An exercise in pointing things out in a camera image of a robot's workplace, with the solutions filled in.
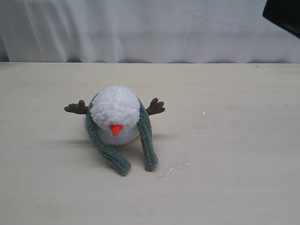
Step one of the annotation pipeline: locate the white curtain backdrop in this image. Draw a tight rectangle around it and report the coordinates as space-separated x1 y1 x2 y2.
0 0 300 63

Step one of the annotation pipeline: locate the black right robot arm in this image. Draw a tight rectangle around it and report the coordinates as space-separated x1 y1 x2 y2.
262 0 300 38

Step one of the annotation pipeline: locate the clear tape patch near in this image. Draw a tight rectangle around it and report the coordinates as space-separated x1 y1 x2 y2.
155 152 191 179

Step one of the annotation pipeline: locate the white plush snowman toy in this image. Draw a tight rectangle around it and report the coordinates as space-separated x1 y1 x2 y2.
64 85 165 146

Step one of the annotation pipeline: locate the green knitted scarf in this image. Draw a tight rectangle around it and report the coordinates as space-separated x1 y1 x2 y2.
86 98 165 176

